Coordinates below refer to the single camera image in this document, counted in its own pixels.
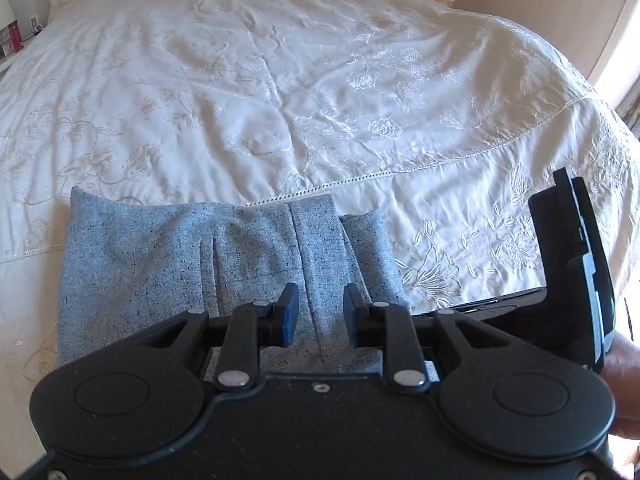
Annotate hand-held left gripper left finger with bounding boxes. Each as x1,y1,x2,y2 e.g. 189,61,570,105
132,283,300,392

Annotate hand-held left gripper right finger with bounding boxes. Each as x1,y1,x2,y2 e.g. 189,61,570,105
345,283,511,393

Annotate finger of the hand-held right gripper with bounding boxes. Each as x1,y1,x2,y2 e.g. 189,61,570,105
412,287,546,320

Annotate grey speckled pants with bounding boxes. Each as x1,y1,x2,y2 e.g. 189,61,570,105
57,186,413,373

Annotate person's right hand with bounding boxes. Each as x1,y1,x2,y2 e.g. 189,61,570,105
600,332,640,442

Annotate cream embroidered bedspread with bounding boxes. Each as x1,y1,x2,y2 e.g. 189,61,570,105
0,0,640,461

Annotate cluttered white nightstand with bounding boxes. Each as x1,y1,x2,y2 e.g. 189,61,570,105
0,10,51,72

